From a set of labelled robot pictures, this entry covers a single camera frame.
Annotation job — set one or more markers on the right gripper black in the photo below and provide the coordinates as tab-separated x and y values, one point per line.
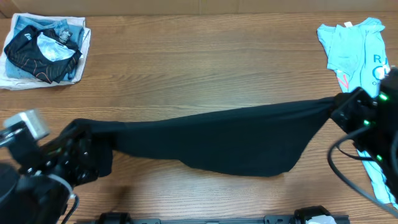
343	103

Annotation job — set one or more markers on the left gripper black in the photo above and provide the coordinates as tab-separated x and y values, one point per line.
80	155

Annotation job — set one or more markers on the black t-shirt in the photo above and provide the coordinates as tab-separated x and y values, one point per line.
260	141

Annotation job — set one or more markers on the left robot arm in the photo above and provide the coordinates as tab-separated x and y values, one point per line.
38	192

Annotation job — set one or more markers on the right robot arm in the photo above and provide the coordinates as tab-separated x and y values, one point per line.
382	151

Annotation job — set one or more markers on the light blue t-shirt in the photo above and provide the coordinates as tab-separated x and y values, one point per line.
357	55

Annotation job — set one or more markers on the folded blue jeans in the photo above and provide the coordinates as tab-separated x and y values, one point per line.
76	28

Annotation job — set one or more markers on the folded black patterned shirt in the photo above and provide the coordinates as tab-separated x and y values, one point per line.
43	54

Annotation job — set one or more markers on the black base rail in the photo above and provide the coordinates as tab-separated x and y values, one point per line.
268	219

